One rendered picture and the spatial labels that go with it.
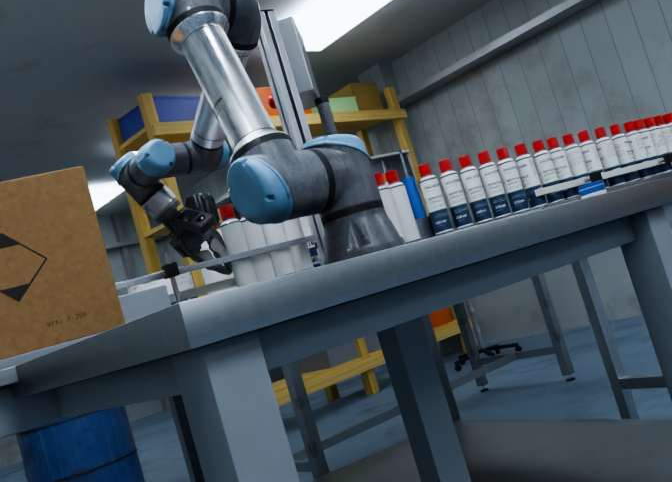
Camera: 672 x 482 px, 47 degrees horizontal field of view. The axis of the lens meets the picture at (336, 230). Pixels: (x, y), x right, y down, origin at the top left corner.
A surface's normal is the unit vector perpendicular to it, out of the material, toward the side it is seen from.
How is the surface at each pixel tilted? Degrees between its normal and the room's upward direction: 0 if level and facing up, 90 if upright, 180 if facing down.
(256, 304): 90
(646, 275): 90
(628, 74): 90
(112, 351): 90
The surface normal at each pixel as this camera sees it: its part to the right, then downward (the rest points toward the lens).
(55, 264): 0.32, -0.18
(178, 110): 0.70, -0.27
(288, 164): 0.44, -0.52
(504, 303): -0.74, 0.16
